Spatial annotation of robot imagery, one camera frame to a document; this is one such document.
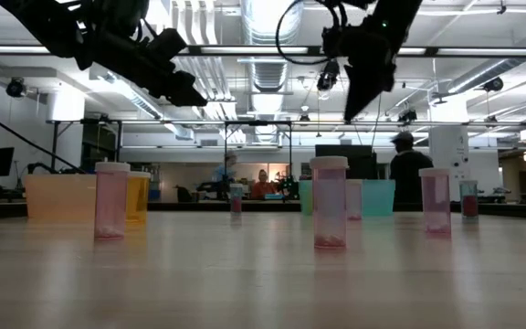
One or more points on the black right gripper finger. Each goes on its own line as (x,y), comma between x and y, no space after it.
(359,91)

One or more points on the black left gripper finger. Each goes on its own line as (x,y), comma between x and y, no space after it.
(187,99)
(184,81)

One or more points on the orange pill bottle white cap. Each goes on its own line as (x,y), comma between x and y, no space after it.
(140,198)

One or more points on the pink pill bottle white cap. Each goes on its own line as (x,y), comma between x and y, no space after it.
(329,210)
(435,205)
(111,205)
(355,201)

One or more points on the teal bottle with red pills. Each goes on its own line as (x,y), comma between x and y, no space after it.
(469,205)
(236,203)

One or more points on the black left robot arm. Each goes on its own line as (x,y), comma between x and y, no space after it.
(62,23)

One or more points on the translucent green plastic bin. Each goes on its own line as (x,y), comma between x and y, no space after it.
(378,197)

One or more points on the translucent orange plastic bin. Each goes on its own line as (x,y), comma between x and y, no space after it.
(57,198)

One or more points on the black ceiling spotlight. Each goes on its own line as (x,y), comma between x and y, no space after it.
(328,77)
(407,115)
(15,87)
(493,84)

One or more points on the large black monitor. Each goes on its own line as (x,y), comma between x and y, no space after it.
(363,160)

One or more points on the person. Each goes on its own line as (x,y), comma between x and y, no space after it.
(409,176)
(262,187)
(226,173)

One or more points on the blue storage bins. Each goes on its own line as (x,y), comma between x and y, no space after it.
(154,195)

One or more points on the white square column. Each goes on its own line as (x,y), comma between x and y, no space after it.
(448,146)
(64,137)

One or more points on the black diagonal rod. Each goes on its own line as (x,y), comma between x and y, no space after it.
(25,138)

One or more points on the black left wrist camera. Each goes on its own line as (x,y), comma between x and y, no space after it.
(168,43)

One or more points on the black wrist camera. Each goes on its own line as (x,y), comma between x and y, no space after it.
(331,41)
(168,43)

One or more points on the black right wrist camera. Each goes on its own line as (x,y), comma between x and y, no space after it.
(331,41)

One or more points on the black distant rig frame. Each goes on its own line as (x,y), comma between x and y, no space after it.
(258,122)
(85,121)

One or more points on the silver ceiling air duct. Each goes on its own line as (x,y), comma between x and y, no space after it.
(270,75)

